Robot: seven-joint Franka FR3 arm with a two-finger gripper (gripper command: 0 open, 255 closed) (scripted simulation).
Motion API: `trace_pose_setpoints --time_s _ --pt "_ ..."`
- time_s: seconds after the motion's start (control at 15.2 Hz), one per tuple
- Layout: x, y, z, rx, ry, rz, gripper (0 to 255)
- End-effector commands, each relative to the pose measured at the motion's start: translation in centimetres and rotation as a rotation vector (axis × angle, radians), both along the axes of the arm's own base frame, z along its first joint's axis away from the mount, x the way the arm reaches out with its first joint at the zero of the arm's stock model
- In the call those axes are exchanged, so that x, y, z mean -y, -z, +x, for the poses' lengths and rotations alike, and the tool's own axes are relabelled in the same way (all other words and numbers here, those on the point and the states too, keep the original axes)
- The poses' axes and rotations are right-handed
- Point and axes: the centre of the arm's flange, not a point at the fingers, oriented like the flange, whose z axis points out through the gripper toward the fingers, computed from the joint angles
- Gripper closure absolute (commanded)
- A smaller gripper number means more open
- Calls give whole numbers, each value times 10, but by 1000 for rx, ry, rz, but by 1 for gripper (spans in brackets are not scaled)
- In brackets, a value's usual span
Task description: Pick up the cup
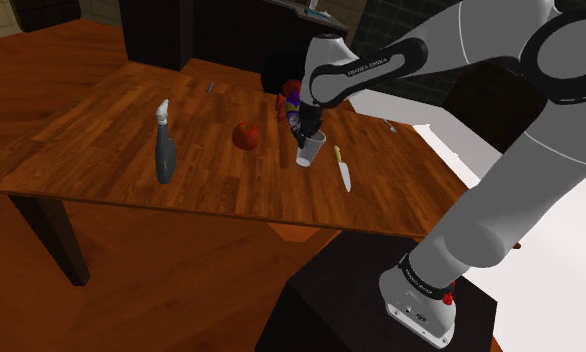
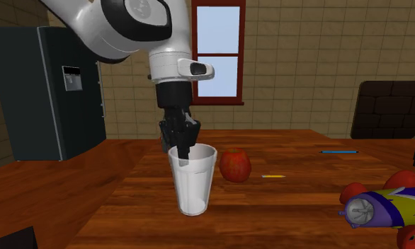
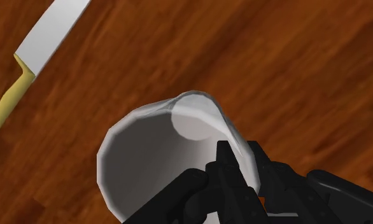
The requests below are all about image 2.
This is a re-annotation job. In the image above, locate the dark brown padded chair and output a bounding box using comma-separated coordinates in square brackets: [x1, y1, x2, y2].
[350, 80, 415, 140]

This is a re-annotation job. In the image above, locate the white translucent cup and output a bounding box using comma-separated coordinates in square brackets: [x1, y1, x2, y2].
[168, 143, 218, 217]

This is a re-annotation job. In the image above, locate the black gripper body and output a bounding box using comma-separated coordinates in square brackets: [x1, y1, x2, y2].
[155, 81, 194, 122]

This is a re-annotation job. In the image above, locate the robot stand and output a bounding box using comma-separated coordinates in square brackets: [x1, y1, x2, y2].
[0, 226, 40, 249]

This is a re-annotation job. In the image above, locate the purple yellow toy vehicle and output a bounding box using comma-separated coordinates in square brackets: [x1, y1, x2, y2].
[338, 169, 415, 249]

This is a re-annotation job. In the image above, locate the red framed window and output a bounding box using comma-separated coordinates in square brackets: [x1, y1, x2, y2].
[191, 0, 246, 107]

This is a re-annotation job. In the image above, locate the red apple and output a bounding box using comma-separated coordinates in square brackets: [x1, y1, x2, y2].
[218, 147, 253, 184]

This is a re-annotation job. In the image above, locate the dark grey refrigerator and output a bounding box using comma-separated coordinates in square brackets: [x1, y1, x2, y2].
[0, 25, 108, 162]

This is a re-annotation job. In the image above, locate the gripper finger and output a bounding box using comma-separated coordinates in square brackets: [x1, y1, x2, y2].
[159, 118, 176, 154]
[171, 117, 202, 160]

